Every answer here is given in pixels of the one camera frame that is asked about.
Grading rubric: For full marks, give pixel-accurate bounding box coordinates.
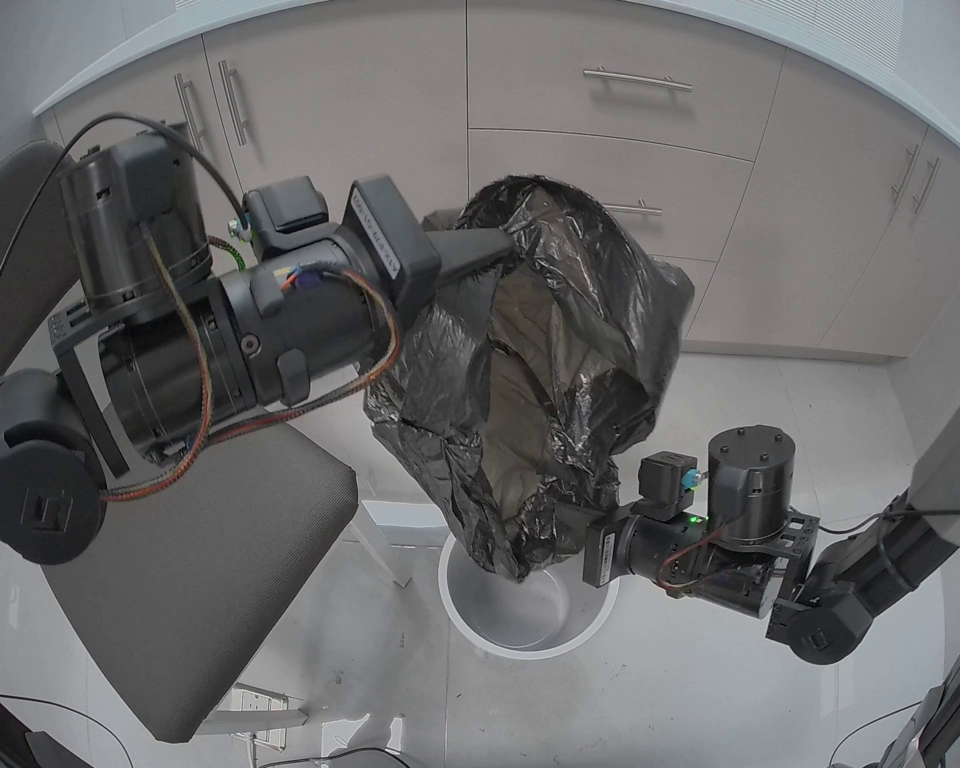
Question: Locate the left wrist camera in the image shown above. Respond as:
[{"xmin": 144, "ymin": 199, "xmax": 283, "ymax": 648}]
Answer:
[{"xmin": 243, "ymin": 176, "xmax": 346, "ymax": 264}]

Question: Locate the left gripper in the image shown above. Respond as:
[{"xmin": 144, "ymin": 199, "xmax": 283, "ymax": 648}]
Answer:
[{"xmin": 213, "ymin": 174, "xmax": 520, "ymax": 412}]

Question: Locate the beige cabinet with drawers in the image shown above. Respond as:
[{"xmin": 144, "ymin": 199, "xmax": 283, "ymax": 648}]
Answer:
[{"xmin": 31, "ymin": 0, "xmax": 960, "ymax": 366}]

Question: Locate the black cable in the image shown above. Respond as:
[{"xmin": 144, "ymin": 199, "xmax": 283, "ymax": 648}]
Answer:
[
  {"xmin": 0, "ymin": 112, "xmax": 249, "ymax": 275},
  {"xmin": 816, "ymin": 508, "xmax": 905, "ymax": 535},
  {"xmin": 251, "ymin": 738, "xmax": 414, "ymax": 768}
]

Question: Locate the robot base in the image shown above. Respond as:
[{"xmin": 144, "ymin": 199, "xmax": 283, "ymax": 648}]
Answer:
[{"xmin": 877, "ymin": 675, "xmax": 960, "ymax": 768}]

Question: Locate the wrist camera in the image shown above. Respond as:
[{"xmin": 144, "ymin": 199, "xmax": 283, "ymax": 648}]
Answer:
[
  {"xmin": 243, "ymin": 176, "xmax": 346, "ymax": 264},
  {"xmin": 637, "ymin": 450, "xmax": 710, "ymax": 524}
]

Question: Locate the black plastic bag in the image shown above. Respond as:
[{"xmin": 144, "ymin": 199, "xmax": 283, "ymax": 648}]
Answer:
[{"xmin": 362, "ymin": 174, "xmax": 695, "ymax": 582}]

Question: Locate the grey padded chair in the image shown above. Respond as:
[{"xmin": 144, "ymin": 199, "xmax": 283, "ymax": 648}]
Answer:
[{"xmin": 0, "ymin": 141, "xmax": 451, "ymax": 744}]

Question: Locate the white trash bin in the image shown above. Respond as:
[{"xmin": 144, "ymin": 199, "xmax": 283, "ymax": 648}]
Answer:
[{"xmin": 437, "ymin": 528, "xmax": 621, "ymax": 661}]

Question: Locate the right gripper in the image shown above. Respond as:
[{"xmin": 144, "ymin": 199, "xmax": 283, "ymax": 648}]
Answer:
[{"xmin": 582, "ymin": 516, "xmax": 714, "ymax": 597}]

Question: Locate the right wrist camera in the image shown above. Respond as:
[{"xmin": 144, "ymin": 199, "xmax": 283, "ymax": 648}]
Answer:
[{"xmin": 637, "ymin": 450, "xmax": 710, "ymax": 524}]

